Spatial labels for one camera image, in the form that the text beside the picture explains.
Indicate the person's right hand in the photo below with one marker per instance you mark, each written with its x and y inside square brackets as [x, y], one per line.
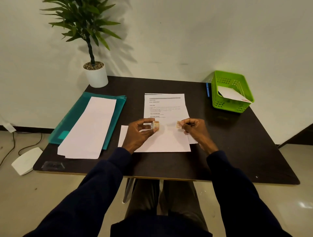
[199, 133]

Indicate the person's left hand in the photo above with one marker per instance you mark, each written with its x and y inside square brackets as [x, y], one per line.
[133, 136]

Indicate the person's left thumb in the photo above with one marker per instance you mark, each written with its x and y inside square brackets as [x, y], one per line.
[149, 132]

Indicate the person's right thumb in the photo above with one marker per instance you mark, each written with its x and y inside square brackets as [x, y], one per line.
[184, 125]

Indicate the patterned tape strip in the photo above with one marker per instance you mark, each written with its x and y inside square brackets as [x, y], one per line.
[178, 124]

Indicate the patterned tape roll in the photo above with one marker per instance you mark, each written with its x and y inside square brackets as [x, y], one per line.
[155, 125]

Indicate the person's left forearm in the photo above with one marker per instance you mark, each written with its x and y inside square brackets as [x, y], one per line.
[90, 193]

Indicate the person's right forearm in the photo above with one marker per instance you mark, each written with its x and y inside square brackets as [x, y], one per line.
[239, 195]

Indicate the blank white paper sheet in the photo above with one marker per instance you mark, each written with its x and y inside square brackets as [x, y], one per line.
[168, 142]

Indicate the printed paper sheet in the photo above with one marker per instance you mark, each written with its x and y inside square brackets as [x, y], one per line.
[165, 107]

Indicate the blue pen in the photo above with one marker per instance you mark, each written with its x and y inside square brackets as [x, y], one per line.
[207, 90]

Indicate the green plastic basket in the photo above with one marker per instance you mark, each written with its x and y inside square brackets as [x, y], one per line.
[226, 103]

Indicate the white envelope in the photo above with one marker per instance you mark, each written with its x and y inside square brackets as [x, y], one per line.
[232, 94]

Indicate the long white paper stack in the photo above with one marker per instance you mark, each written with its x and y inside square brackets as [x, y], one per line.
[89, 127]

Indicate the person's left leg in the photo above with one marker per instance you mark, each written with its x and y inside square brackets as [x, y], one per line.
[144, 197]

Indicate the person's leg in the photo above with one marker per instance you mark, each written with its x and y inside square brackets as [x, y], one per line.
[181, 200]
[144, 197]

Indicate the person's right leg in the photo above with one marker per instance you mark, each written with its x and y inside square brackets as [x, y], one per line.
[181, 200]

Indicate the white plant pot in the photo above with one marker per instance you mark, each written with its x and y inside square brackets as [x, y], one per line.
[97, 77]

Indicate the teal plastic folder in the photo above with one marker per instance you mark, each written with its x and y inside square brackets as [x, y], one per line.
[73, 114]

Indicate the person's dark blue shirt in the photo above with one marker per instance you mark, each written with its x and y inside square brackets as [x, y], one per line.
[161, 227]

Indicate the clear plastic holder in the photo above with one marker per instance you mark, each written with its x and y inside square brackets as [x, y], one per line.
[52, 165]

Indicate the white flat device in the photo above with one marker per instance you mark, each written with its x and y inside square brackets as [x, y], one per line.
[25, 161]

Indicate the green artificial plant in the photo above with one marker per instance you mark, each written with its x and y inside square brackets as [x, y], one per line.
[82, 19]

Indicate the white power adapter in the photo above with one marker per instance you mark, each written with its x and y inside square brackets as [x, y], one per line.
[9, 127]

